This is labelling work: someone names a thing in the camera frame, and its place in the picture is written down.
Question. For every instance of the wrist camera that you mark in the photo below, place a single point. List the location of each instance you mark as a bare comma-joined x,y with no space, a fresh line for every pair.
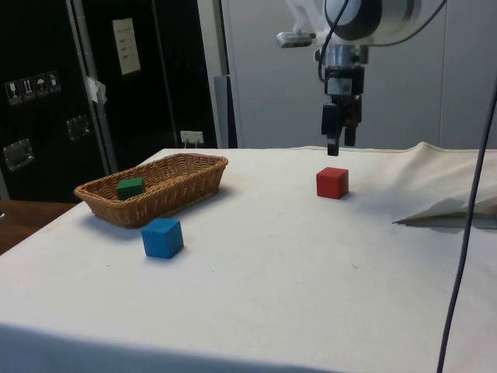
295,39

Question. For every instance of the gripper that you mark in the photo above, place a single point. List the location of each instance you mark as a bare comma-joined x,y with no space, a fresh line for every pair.
343,83

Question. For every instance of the blue cube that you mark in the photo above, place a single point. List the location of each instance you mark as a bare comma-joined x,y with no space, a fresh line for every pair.
161,239

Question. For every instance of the wicker basket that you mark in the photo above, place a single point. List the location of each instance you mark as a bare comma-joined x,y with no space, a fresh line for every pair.
171,194

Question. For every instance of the red cube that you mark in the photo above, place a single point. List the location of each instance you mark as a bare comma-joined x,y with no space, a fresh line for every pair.
330,184

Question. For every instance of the black cabinet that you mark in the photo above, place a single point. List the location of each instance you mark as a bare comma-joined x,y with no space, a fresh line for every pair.
155,97

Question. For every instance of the green block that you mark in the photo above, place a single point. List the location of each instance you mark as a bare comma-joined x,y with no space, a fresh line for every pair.
130,189

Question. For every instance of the pale locker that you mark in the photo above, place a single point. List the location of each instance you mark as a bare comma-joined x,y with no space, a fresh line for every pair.
272,97

